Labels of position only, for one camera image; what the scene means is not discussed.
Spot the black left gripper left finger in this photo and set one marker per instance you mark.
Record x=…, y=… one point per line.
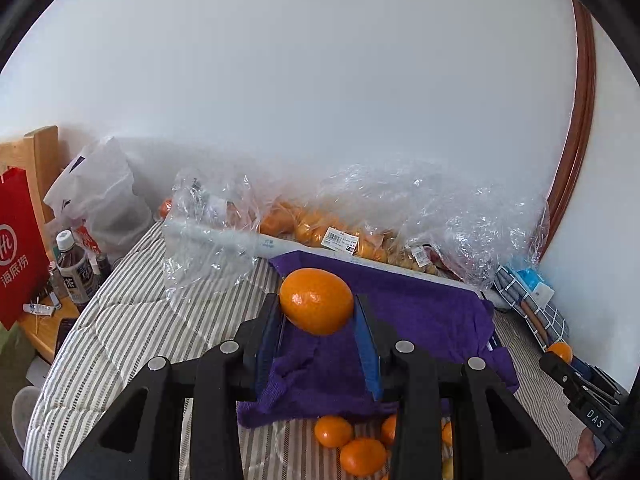
x=139, y=436

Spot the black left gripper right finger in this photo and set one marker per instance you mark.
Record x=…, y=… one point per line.
x=493, y=437

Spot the blue tissue pack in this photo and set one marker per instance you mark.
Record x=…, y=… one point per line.
x=535, y=282

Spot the checked grey cloth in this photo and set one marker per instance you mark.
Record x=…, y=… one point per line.
x=535, y=305

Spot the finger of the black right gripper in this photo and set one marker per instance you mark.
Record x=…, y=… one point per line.
x=564, y=374
x=598, y=378

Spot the purple towel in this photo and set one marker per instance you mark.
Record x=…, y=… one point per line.
x=316, y=376

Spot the large orange mandarin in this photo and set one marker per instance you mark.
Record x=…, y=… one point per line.
x=316, y=301

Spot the large clear plastic bag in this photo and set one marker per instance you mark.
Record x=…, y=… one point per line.
x=474, y=227

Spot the orange mandarin with stem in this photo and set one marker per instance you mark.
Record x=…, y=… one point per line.
x=388, y=430

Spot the bag of orange kumquats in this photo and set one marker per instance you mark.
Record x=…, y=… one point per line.
x=310, y=226

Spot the small orange kumquat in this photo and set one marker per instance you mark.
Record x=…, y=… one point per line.
x=563, y=350
x=447, y=434

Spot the brown wooden door frame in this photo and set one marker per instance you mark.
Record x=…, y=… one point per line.
x=578, y=132

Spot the red paper bag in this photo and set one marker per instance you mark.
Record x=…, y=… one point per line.
x=23, y=259

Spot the striped quilt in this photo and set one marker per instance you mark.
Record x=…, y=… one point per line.
x=130, y=320

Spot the right hand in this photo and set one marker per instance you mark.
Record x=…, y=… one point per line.
x=586, y=454

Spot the white plastic bag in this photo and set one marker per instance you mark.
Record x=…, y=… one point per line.
x=94, y=197

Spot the bag of brown nuts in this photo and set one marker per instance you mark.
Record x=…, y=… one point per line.
x=423, y=259

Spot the wooden nightstand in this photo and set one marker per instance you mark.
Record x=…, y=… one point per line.
x=41, y=331

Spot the small green kumquat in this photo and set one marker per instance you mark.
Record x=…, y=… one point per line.
x=448, y=469

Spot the tea drink bottle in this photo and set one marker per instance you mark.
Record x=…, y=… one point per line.
x=76, y=270

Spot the wooden headboard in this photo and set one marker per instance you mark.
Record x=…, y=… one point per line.
x=38, y=154

